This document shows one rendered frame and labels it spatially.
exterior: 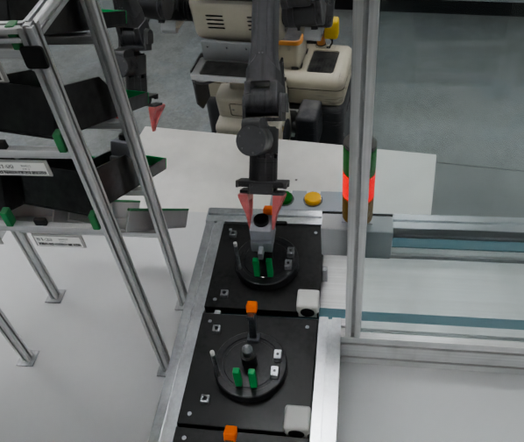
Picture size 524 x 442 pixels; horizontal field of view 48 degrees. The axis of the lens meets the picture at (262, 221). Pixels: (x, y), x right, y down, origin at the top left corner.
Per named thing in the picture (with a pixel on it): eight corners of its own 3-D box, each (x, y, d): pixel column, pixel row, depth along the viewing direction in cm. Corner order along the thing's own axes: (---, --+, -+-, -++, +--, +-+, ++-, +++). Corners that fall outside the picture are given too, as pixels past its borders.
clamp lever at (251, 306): (249, 332, 115) (247, 300, 111) (258, 333, 114) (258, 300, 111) (245, 344, 111) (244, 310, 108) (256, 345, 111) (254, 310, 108)
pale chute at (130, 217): (136, 218, 141) (138, 200, 140) (186, 227, 137) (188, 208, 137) (66, 220, 114) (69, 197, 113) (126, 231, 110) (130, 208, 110)
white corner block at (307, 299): (298, 299, 125) (297, 288, 122) (320, 300, 124) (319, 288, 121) (296, 317, 122) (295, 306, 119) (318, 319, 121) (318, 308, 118)
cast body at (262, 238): (256, 228, 126) (252, 206, 120) (276, 229, 125) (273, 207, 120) (250, 259, 120) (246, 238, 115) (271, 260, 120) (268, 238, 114)
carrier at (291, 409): (203, 317, 124) (194, 281, 115) (318, 324, 120) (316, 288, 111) (178, 429, 107) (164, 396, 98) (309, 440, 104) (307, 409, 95)
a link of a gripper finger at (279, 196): (281, 232, 116) (283, 185, 114) (246, 231, 117) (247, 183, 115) (286, 227, 122) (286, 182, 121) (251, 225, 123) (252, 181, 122)
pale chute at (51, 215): (77, 217, 143) (80, 198, 143) (125, 225, 139) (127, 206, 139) (-5, 218, 116) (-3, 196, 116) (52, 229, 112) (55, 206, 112)
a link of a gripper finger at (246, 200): (272, 232, 116) (273, 185, 114) (236, 230, 117) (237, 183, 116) (276, 226, 123) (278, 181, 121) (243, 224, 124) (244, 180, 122)
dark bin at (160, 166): (110, 160, 125) (109, 126, 122) (166, 168, 121) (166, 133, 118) (23, 203, 100) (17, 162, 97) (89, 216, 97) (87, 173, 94)
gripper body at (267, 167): (286, 192, 114) (286, 153, 113) (234, 189, 116) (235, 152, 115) (289, 188, 121) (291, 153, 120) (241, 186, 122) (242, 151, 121)
